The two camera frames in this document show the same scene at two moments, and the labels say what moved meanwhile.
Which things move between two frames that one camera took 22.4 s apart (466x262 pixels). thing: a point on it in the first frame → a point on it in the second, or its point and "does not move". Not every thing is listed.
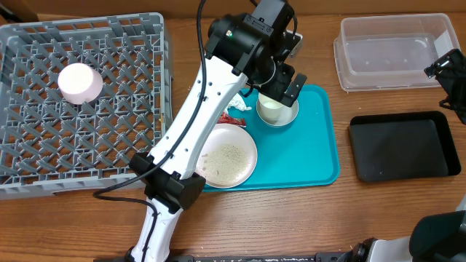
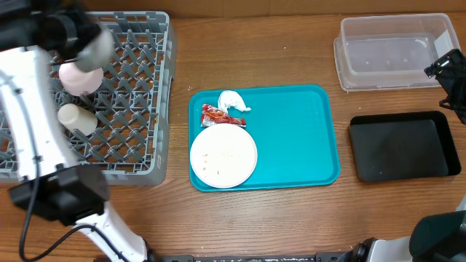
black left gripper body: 285,87 → 68,33
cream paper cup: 270,110 → 73,117
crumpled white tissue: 238,103 does not move
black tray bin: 404,145 does not move
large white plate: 228,156 does not move
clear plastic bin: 392,51 does not move
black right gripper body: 453,78 does not move
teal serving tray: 305,153 does not move
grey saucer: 274,112 → 98,54
